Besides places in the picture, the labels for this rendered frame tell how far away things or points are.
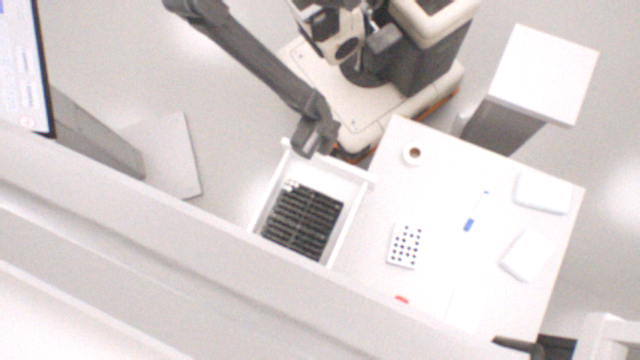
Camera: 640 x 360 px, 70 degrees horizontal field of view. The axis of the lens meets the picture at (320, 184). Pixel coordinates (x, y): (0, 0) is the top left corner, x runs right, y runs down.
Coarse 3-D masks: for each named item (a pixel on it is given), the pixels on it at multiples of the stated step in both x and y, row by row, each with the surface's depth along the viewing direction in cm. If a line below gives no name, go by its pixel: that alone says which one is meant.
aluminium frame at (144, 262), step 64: (0, 128) 14; (0, 192) 14; (64, 192) 14; (128, 192) 13; (0, 256) 13; (64, 256) 13; (128, 256) 14; (192, 256) 13; (256, 256) 13; (128, 320) 12; (192, 320) 12; (256, 320) 13; (320, 320) 12; (384, 320) 12
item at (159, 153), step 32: (64, 96) 162; (64, 128) 157; (96, 128) 181; (128, 128) 228; (160, 128) 227; (96, 160) 186; (128, 160) 204; (160, 160) 223; (192, 160) 222; (192, 192) 218
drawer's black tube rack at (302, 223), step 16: (288, 192) 126; (304, 192) 126; (272, 208) 125; (288, 208) 125; (304, 208) 125; (320, 208) 125; (336, 208) 124; (272, 224) 124; (288, 224) 124; (304, 224) 127; (320, 224) 127; (272, 240) 126; (288, 240) 126; (304, 240) 122; (320, 240) 126; (304, 256) 124; (320, 256) 121
